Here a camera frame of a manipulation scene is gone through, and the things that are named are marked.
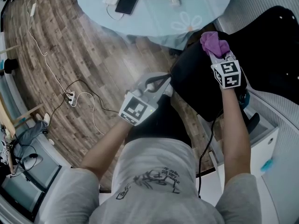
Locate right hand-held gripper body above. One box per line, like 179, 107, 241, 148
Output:
210, 59, 242, 90

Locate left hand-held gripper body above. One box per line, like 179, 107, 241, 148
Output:
118, 87, 162, 126

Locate purple microfiber cloth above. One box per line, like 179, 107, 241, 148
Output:
199, 31, 230, 58

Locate person's right forearm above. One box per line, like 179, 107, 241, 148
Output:
220, 87, 252, 184

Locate person's left forearm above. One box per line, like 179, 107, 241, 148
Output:
80, 120, 132, 180

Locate person's white shoe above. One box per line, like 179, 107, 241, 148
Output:
163, 86, 175, 98

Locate person's black trousers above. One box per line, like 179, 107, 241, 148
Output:
126, 94, 192, 147

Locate black mesh office chair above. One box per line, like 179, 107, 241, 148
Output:
170, 5, 299, 135

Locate black jacket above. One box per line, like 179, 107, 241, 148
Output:
228, 5, 299, 98

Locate round light blue table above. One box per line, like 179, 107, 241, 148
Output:
75, 0, 233, 51

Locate black smartphone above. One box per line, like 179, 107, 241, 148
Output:
114, 0, 142, 16

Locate white cabinet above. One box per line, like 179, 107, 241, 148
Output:
196, 108, 281, 224

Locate person's white printed t-shirt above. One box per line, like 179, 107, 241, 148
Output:
35, 138, 263, 224

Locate teal fluffy duster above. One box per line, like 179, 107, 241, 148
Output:
260, 158, 275, 173

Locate wooden easel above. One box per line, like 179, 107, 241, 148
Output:
0, 44, 44, 138

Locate black round stool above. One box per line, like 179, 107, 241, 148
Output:
4, 58, 19, 75

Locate looped white cable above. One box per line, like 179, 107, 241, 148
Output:
71, 91, 105, 136

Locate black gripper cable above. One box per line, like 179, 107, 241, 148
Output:
197, 108, 224, 198

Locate long white floor cable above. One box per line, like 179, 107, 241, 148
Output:
26, 0, 69, 96

